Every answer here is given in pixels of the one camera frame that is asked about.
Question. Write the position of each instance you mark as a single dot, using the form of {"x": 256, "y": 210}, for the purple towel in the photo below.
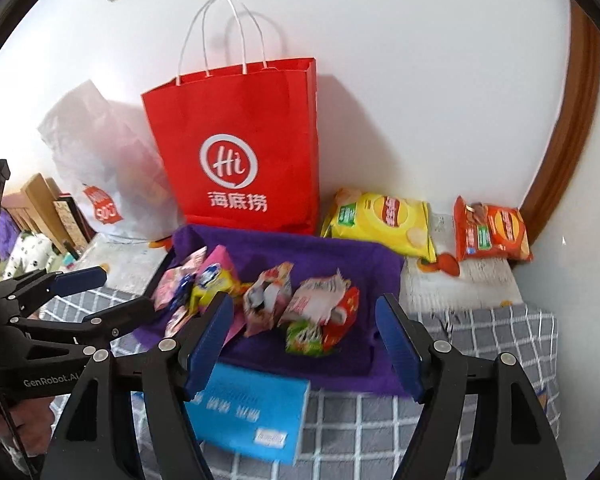
{"x": 330, "y": 260}

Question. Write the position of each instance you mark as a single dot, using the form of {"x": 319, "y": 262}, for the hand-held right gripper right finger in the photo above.
{"x": 397, "y": 345}

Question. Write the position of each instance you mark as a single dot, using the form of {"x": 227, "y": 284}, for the brown wooden door frame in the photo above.
{"x": 575, "y": 110}

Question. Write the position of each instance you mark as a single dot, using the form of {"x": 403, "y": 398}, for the yellow chip bag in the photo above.
{"x": 380, "y": 220}

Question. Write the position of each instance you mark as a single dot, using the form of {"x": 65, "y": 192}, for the person's left hand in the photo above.
{"x": 32, "y": 425}

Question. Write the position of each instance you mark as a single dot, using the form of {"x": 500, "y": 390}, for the pink and yellow snack packet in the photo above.
{"x": 215, "y": 280}

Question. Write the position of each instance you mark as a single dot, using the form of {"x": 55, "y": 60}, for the red and white snack packet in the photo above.
{"x": 305, "y": 305}

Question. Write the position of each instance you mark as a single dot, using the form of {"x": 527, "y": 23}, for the white floral pillow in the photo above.
{"x": 25, "y": 255}

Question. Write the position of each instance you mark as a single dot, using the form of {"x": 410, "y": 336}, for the red paper carrier bag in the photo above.
{"x": 240, "y": 110}

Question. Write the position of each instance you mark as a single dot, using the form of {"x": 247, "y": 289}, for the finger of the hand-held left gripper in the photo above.
{"x": 105, "y": 322}
{"x": 75, "y": 280}

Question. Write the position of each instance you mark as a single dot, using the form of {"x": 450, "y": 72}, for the blue tissue pack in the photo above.
{"x": 260, "y": 410}

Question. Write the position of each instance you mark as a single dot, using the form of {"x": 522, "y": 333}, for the brown patterned gift box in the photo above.
{"x": 70, "y": 220}

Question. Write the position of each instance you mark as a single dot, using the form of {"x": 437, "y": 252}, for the red and gold snack packet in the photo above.
{"x": 347, "y": 310}

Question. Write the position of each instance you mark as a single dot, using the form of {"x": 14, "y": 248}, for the dark purple garment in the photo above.
{"x": 5, "y": 235}

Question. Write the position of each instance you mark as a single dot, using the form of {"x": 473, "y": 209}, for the pink peach pastry packet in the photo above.
{"x": 165, "y": 285}

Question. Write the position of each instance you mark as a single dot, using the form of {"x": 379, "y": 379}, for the fruit printed white cloth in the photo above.
{"x": 460, "y": 285}

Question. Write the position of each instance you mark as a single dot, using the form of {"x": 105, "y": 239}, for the white plastic shopping bag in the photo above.
{"x": 105, "y": 160}

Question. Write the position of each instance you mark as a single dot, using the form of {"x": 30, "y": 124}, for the pale pink pastry packet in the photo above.
{"x": 192, "y": 260}

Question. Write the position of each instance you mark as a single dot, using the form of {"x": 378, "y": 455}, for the grey checkered blanket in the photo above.
{"x": 480, "y": 340}

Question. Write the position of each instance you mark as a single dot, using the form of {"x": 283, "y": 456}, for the green snack packet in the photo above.
{"x": 305, "y": 340}

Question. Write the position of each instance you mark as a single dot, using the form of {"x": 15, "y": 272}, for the pink panda print snack packet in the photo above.
{"x": 267, "y": 300}

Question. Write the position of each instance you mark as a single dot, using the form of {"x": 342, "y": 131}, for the orange chip bag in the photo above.
{"x": 495, "y": 230}

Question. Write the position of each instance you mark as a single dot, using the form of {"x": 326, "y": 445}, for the long pink bear bar packet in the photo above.
{"x": 177, "y": 320}

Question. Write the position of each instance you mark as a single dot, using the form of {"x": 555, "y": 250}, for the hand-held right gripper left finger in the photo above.
{"x": 210, "y": 345}

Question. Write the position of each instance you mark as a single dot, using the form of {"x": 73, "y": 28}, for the wooden bed headboard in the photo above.
{"x": 35, "y": 195}

